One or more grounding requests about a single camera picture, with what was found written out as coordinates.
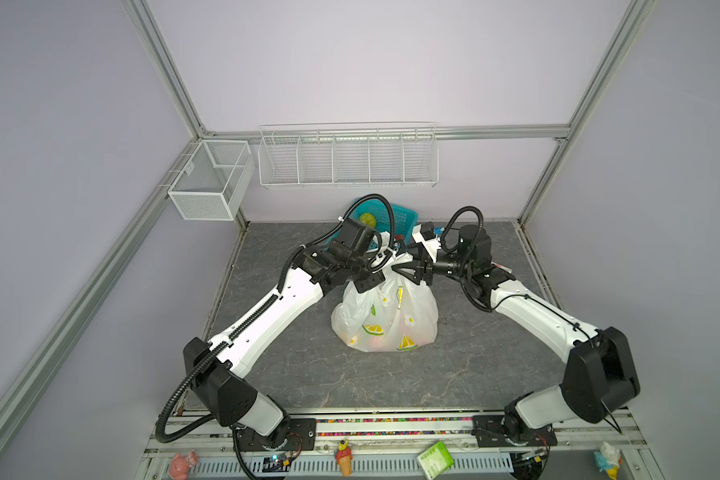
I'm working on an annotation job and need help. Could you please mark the white mesh wall basket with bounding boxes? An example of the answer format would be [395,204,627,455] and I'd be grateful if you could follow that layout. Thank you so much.
[168,140,255,221]

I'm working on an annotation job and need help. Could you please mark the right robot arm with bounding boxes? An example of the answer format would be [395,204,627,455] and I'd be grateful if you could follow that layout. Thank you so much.
[394,206,641,446]

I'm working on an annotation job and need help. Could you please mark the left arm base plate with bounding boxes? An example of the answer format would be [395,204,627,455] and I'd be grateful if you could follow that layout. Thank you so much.
[233,417,317,452]

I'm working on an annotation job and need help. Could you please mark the toy ice cream cone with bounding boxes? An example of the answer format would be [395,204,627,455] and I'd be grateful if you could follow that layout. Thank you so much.
[335,439,353,477]

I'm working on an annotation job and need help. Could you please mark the pink toy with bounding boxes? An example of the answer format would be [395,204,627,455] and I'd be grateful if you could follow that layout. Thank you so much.
[168,451,199,480]

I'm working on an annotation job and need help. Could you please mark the green white box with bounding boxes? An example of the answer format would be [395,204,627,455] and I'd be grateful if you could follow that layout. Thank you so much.
[416,441,455,480]

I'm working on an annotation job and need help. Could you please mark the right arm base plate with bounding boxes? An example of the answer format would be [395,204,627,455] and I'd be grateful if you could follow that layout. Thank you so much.
[472,414,558,448]

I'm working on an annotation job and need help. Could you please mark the teal plastic basket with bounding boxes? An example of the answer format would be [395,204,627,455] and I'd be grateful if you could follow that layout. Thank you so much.
[350,197,419,241]

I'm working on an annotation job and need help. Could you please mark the white wire shelf rack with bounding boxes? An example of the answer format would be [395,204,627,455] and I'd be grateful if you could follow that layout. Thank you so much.
[258,122,440,188]

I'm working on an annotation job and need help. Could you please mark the fake green fruit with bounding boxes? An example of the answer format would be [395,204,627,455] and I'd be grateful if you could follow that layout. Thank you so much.
[359,212,377,228]

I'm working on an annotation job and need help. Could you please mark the white plastic bag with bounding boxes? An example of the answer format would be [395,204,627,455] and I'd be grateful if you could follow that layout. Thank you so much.
[331,253,439,353]

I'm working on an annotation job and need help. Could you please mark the blue toy ice cream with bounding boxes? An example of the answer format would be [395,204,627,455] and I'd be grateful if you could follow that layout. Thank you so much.
[593,442,621,480]

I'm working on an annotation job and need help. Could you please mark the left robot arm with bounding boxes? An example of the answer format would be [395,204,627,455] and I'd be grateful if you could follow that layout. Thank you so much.
[154,193,396,448]

